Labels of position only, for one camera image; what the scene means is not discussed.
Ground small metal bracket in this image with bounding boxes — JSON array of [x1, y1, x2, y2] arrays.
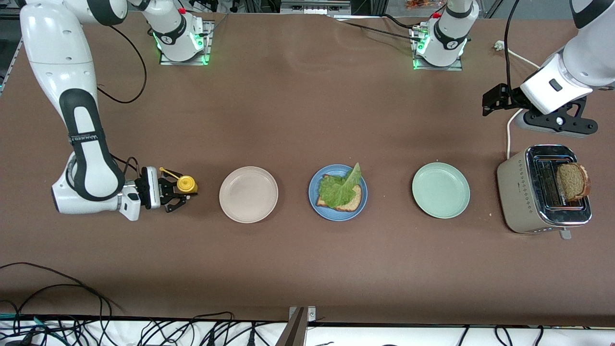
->
[[288, 306, 317, 323]]

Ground beige and chrome toaster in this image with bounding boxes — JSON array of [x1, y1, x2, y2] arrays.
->
[[496, 144, 592, 240]]

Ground white toaster power cord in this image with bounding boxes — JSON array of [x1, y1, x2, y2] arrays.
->
[[494, 40, 541, 160]]

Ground yellow mustard squeeze bottle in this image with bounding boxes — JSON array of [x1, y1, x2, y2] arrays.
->
[[159, 166, 198, 194]]

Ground metal camera post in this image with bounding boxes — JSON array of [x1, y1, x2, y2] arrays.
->
[[276, 308, 308, 346]]

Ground black looping arm cable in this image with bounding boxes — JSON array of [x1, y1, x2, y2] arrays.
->
[[96, 24, 148, 104]]

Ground blue plate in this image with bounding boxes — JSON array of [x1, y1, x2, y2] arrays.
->
[[308, 164, 369, 222]]

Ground beige plate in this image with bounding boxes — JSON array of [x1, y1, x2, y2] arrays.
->
[[219, 166, 279, 224]]

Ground light green plate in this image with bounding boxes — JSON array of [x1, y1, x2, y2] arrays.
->
[[411, 162, 471, 219]]

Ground long black loop cable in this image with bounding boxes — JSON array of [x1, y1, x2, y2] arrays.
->
[[0, 262, 126, 320]]

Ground short black loop cable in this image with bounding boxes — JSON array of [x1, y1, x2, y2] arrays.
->
[[10, 284, 113, 332]]

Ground green lettuce leaf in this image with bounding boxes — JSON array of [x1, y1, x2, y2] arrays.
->
[[318, 162, 363, 209]]

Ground brown bread slice with crust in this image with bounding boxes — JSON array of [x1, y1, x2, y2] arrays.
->
[[316, 185, 363, 212]]

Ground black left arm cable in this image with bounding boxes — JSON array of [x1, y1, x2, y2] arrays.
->
[[503, 0, 520, 94]]

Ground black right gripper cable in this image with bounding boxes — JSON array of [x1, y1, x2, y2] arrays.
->
[[110, 153, 143, 182]]

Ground seeded brown bread slice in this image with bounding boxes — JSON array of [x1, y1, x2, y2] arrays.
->
[[556, 162, 591, 201]]

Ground black cable on table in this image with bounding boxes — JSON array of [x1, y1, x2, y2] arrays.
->
[[336, 13, 423, 43]]

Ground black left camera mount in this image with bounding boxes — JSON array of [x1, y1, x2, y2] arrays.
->
[[524, 96, 598, 135]]

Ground grey metal power strip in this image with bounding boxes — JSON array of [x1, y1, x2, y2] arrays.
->
[[280, 0, 352, 15]]

